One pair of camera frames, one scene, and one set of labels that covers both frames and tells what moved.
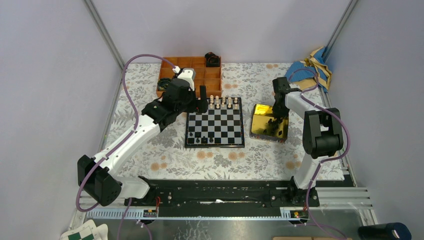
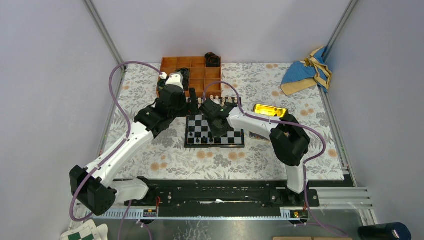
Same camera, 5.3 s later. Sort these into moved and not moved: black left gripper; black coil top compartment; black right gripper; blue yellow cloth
Moved: black right gripper
Not moved: black left gripper; blue yellow cloth; black coil top compartment
